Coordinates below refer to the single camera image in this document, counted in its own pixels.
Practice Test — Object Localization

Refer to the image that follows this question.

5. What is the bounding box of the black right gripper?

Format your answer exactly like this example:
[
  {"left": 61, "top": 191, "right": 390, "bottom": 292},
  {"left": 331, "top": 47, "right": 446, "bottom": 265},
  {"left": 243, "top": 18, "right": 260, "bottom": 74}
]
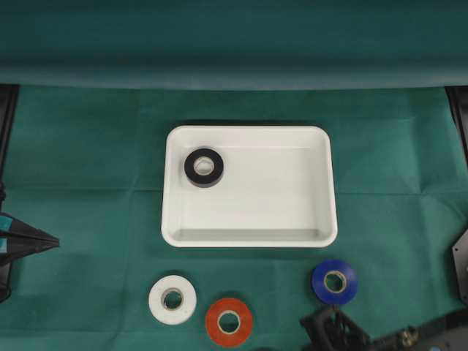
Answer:
[{"left": 300, "top": 306, "right": 370, "bottom": 350}]

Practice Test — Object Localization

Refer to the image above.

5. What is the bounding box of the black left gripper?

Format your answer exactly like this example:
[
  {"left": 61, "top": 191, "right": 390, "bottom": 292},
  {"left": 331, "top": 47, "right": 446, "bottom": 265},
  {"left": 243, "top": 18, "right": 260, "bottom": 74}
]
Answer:
[{"left": 1, "top": 212, "right": 60, "bottom": 266}]

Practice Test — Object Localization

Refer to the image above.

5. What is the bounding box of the blue tape roll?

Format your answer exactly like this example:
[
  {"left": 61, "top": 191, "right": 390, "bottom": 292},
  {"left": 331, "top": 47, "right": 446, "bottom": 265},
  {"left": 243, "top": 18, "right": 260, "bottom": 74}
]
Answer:
[{"left": 310, "top": 260, "right": 359, "bottom": 305}]

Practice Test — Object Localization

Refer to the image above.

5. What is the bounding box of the red tape roll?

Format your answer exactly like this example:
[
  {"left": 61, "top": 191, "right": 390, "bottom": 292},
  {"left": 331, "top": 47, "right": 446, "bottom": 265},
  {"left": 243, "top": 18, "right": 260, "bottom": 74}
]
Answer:
[{"left": 205, "top": 298, "right": 254, "bottom": 348}]

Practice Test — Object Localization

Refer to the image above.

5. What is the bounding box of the white tape roll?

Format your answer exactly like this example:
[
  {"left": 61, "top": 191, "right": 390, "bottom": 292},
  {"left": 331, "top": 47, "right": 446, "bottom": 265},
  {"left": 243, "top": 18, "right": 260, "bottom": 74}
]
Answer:
[{"left": 148, "top": 275, "right": 197, "bottom": 325}]

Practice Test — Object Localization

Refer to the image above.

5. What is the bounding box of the black tape roll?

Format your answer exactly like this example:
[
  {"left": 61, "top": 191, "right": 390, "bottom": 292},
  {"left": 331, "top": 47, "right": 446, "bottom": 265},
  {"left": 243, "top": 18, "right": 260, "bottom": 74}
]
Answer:
[{"left": 184, "top": 148, "right": 224, "bottom": 188}]

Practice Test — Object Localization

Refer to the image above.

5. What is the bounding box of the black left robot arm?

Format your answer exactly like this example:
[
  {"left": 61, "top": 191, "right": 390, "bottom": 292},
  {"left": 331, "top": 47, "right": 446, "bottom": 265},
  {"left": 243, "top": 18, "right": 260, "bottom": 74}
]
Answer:
[{"left": 1, "top": 211, "right": 60, "bottom": 302}]

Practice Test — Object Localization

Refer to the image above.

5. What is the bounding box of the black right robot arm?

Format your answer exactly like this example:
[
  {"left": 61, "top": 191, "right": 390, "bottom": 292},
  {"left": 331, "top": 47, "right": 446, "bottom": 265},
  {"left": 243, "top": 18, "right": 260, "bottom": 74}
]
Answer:
[{"left": 300, "top": 306, "right": 467, "bottom": 350}]

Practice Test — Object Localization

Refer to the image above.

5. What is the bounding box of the white plastic tray case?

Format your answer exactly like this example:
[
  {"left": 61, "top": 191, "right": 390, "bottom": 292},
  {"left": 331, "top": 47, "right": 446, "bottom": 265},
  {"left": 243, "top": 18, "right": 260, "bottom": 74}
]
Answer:
[{"left": 161, "top": 126, "right": 338, "bottom": 248}]

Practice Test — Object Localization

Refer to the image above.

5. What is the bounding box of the green table cloth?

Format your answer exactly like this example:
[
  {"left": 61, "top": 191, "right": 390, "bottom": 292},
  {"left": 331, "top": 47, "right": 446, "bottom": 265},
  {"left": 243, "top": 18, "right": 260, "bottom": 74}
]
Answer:
[{"left": 1, "top": 87, "right": 467, "bottom": 350}]

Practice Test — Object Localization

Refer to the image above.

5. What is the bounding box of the green cloth backdrop curtain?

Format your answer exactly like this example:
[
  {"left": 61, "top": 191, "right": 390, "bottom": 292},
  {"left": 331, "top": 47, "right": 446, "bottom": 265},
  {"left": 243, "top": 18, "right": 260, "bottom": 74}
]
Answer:
[{"left": 1, "top": 1, "right": 467, "bottom": 90}]

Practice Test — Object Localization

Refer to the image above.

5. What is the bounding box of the black left frame post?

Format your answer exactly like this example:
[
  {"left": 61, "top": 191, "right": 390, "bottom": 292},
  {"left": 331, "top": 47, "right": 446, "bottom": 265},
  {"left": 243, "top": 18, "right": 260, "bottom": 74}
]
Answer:
[{"left": 1, "top": 84, "right": 20, "bottom": 178}]

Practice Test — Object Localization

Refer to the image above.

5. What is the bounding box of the black frame post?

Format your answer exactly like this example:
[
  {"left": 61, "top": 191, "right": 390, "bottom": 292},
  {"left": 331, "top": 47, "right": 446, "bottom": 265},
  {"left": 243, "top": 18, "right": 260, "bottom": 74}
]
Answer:
[
  {"left": 445, "top": 86, "right": 468, "bottom": 161},
  {"left": 1, "top": 84, "right": 20, "bottom": 178}
]

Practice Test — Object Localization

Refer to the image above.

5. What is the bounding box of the black right frame post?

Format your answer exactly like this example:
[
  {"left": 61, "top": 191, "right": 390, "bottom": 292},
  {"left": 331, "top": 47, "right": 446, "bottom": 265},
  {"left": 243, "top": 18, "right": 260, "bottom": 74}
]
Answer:
[{"left": 445, "top": 86, "right": 468, "bottom": 161}]

